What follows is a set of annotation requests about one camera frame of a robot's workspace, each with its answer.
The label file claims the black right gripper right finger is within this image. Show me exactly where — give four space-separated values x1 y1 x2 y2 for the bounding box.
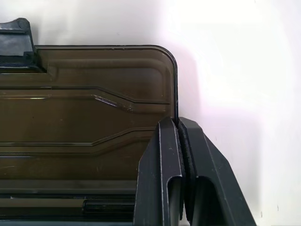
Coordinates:
177 117 257 226

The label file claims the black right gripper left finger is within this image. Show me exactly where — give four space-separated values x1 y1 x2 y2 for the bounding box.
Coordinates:
133 116 188 226

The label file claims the screwdriver bit case smoked lid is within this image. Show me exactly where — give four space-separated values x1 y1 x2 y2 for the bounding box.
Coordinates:
0 17 178 223

